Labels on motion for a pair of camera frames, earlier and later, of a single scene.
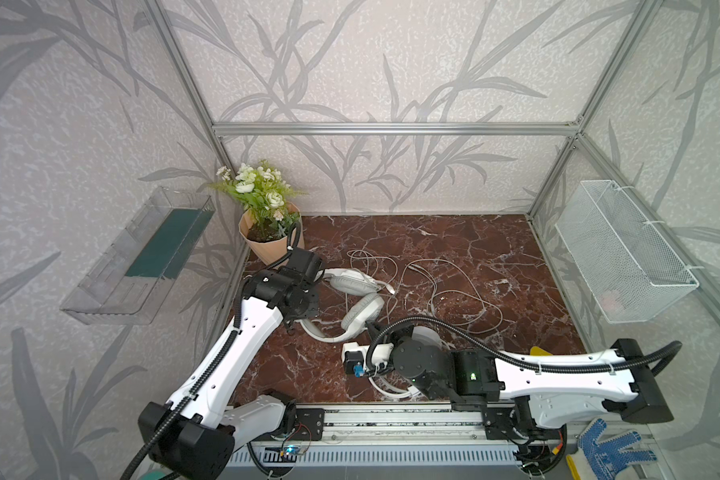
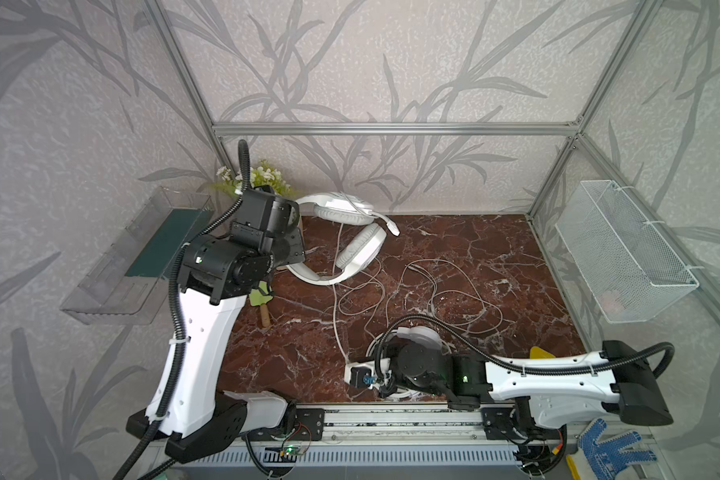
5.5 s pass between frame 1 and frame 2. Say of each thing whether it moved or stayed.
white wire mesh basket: stayed
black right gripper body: stayed
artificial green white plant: stayed
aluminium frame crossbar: stayed
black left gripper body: moved
